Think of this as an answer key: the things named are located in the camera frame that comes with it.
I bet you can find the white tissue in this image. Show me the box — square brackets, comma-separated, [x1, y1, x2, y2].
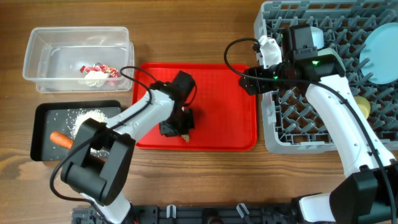
[79, 71, 109, 88]

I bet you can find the grey dishwasher rack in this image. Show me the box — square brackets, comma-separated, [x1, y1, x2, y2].
[254, 1, 397, 154]

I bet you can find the light blue plate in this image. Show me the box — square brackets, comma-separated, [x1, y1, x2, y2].
[359, 22, 397, 85]

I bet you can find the black tray bin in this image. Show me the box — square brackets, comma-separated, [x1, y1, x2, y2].
[30, 100, 121, 161]

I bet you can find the brown food scrap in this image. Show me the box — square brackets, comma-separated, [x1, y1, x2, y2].
[181, 134, 190, 142]

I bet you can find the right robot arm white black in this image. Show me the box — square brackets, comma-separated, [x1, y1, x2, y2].
[239, 25, 397, 223]

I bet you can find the pile of white rice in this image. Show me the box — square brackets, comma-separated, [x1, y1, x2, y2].
[70, 109, 107, 140]

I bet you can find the clear plastic bin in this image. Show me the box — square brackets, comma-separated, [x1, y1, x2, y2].
[22, 26, 134, 93]

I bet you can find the orange carrot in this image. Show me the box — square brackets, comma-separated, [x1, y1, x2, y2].
[50, 131, 73, 149]

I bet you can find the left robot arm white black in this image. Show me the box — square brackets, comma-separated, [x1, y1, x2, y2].
[56, 71, 197, 223]

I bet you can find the red serving tray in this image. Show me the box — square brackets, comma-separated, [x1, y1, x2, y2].
[135, 62, 257, 152]

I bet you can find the mint green bowl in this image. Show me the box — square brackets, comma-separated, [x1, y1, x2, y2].
[318, 47, 346, 72]

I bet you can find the yellow plastic cup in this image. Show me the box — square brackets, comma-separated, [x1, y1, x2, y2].
[354, 96, 371, 119]

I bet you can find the red snack wrapper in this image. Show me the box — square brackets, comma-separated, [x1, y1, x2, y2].
[80, 63, 119, 86]

